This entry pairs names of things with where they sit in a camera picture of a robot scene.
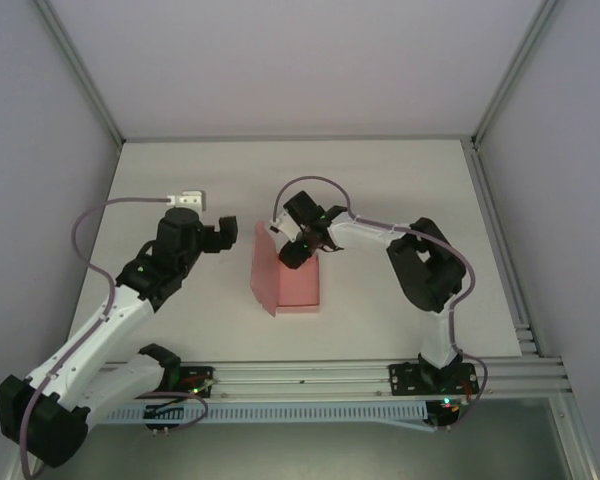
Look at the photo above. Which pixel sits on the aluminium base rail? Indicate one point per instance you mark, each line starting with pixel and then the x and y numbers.
pixel 300 375

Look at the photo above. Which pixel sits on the pink cloth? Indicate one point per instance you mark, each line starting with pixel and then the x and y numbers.
pixel 300 290

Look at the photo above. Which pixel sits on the aluminium frame post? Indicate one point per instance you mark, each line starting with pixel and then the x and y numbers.
pixel 82 75
pixel 517 75

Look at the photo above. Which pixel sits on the aluminium side rail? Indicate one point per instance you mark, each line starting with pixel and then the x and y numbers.
pixel 500 240

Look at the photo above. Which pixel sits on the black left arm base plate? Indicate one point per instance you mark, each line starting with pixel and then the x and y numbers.
pixel 200 375

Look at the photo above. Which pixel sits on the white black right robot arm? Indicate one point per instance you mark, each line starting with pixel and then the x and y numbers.
pixel 435 340

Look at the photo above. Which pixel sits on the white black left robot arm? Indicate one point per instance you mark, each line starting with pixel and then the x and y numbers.
pixel 80 345

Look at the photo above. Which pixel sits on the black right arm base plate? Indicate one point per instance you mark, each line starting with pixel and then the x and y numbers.
pixel 405 377

